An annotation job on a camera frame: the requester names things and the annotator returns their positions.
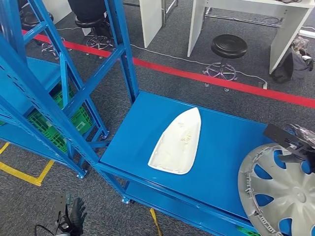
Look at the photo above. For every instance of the green plastic crate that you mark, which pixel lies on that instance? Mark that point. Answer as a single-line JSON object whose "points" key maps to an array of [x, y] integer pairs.
{"points": [[80, 122], [247, 232]]}

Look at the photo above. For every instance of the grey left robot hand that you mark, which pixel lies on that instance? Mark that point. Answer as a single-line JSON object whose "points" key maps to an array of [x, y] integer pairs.
{"points": [[73, 218]]}

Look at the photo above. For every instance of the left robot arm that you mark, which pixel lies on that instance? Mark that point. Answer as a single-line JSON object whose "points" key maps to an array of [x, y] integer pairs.
{"points": [[63, 234]]}

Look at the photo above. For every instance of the white desk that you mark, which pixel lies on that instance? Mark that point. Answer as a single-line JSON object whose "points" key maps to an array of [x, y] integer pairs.
{"points": [[196, 26], [149, 19]]}

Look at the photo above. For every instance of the white cabinet panel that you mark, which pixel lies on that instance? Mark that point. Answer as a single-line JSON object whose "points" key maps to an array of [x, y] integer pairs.
{"points": [[57, 9]]}

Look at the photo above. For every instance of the clear plastic wrap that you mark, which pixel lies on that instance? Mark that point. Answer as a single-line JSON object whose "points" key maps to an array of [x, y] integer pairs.
{"points": [[305, 133]]}

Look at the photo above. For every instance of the silver wheel hubcap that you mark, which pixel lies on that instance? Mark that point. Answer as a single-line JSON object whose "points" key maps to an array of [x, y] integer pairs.
{"points": [[288, 192]]}

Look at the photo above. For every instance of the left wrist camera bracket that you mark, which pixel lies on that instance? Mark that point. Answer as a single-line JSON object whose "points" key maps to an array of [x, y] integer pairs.
{"points": [[60, 205]]}

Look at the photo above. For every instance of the white plastic cover part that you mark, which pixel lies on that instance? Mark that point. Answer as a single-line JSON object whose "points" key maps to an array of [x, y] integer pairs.
{"points": [[176, 146]]}

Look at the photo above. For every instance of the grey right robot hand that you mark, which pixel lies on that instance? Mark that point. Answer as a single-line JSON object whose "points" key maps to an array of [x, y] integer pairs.
{"points": [[310, 159]]}

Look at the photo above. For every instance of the person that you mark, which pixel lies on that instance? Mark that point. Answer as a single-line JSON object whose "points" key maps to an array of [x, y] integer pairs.
{"points": [[86, 9]]}

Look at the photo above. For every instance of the black bag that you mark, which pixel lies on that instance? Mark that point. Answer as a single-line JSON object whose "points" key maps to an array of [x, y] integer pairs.
{"points": [[295, 65]]}

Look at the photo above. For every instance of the blue metal shelf rack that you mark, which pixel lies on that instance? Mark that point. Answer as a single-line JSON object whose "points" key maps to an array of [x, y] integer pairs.
{"points": [[44, 73], [221, 146]]}

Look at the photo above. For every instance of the white power strip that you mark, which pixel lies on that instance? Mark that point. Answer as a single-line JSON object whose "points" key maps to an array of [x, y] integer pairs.
{"points": [[307, 33]]}

